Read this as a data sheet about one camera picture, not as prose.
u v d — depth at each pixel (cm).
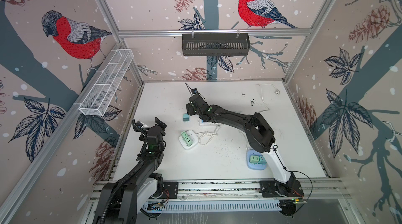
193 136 90
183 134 85
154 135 65
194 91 83
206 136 90
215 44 104
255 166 79
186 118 98
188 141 83
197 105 73
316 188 76
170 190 73
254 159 76
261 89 118
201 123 95
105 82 79
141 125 72
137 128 71
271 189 73
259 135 55
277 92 113
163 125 81
